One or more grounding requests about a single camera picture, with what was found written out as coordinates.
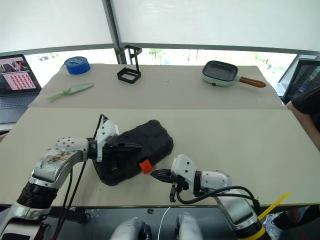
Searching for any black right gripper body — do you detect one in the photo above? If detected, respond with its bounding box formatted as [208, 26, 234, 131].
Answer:
[168, 173, 190, 203]

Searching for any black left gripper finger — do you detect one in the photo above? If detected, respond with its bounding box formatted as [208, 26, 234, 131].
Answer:
[111, 151, 120, 173]
[119, 141, 143, 152]

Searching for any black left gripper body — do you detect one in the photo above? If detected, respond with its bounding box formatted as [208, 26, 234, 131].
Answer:
[101, 134, 127, 161]

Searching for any black plastic tool case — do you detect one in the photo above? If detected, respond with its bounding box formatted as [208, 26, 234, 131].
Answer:
[92, 119, 175, 186]

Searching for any orange case latch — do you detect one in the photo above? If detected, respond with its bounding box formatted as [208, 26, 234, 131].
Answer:
[138, 160, 153, 175]

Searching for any silver black rounded shape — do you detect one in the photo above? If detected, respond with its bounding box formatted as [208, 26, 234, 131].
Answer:
[175, 212, 205, 240]
[109, 216, 152, 240]

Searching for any black table support bar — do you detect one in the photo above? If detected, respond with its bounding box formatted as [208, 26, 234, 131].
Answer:
[66, 206, 92, 224]

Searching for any light green sheathed knife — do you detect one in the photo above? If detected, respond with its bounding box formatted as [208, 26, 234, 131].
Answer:
[45, 82, 95, 101]

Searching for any blue tape roll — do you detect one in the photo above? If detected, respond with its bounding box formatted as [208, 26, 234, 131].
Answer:
[63, 56, 91, 75]

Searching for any yellow plastic strip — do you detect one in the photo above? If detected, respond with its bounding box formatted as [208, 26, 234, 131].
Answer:
[257, 191, 292, 221]

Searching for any purple white sneaker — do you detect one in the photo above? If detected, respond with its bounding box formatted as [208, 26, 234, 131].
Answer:
[264, 211, 283, 235]

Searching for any dark gray laptop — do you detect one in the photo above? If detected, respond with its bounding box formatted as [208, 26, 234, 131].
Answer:
[0, 53, 43, 124]

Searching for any person in black shirt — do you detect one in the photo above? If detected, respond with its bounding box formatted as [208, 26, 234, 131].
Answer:
[271, 86, 320, 232]

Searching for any black mesh chair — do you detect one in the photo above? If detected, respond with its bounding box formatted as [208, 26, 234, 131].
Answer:
[276, 57, 320, 105]

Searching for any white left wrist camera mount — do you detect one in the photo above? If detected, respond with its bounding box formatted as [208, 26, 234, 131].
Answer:
[95, 119, 120, 163]

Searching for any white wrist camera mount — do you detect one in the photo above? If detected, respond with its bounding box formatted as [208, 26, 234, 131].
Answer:
[95, 119, 120, 163]
[170, 154, 198, 196]

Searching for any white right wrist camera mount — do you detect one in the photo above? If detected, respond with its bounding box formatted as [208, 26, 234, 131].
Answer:
[170, 154, 198, 196]

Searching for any thin white cable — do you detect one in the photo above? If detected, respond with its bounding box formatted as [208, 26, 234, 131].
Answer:
[157, 206, 172, 240]

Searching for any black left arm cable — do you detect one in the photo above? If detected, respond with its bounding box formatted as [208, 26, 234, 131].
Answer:
[51, 113, 110, 240]

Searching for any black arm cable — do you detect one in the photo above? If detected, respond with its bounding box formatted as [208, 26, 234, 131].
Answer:
[174, 185, 261, 208]
[51, 113, 110, 240]

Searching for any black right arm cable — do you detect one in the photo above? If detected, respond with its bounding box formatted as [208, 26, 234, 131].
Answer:
[174, 185, 261, 208]

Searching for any black wire frame stand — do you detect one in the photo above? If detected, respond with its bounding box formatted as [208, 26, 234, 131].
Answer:
[114, 45, 143, 85]

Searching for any green pan with wooden handle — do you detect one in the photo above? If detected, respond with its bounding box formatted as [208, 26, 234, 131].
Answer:
[201, 60, 267, 89]

